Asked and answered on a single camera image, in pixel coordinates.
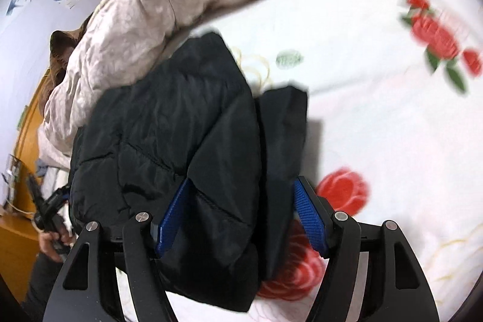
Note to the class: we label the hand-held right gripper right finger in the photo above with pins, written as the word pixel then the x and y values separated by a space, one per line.
pixel 307 216

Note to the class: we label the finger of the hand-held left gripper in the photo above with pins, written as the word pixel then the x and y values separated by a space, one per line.
pixel 62 193

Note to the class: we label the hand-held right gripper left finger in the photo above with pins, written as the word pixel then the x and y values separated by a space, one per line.
pixel 171 216

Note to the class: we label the black puffer jacket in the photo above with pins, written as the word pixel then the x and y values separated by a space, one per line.
pixel 169 126

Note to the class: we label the person's left forearm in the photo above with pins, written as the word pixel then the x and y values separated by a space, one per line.
pixel 41 280

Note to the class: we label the person's left hand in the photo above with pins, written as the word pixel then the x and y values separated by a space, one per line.
pixel 49 241

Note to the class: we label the wooden nightstand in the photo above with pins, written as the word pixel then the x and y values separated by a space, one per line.
pixel 15 239

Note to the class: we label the wooden headboard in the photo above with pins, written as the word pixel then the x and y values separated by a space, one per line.
pixel 28 141

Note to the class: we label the rose-print bed sheet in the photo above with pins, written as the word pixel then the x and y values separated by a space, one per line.
pixel 377 118

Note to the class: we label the brown plush toy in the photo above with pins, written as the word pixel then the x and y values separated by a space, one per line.
pixel 62 46

